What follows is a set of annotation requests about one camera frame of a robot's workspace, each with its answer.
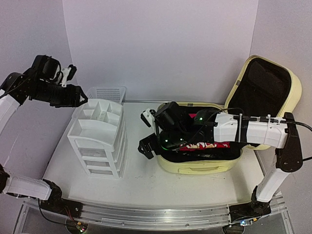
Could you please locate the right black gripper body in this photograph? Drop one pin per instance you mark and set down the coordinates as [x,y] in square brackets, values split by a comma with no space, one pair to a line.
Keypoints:
[175,137]

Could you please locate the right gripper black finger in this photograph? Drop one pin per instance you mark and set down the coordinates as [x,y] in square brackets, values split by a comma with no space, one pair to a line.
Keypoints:
[151,152]
[148,144]

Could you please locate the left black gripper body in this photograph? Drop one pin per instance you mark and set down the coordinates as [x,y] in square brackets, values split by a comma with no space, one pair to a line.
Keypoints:
[45,92]

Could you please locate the red t-shirt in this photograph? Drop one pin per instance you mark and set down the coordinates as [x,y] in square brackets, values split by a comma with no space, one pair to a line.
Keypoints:
[204,146]

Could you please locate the white plastic drawer organizer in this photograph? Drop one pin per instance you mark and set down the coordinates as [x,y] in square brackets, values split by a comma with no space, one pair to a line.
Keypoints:
[98,137]

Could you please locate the white perforated plastic basket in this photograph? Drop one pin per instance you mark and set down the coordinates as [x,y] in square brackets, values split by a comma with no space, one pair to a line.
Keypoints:
[111,93]

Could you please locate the pale yellow hard-shell suitcase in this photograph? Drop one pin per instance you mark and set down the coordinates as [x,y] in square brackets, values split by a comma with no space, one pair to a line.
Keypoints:
[258,112]

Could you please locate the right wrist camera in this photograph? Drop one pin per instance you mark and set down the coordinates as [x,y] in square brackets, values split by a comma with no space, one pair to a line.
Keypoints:
[147,117]

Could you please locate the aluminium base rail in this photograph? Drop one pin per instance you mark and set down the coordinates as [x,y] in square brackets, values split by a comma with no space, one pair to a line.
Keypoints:
[178,219]

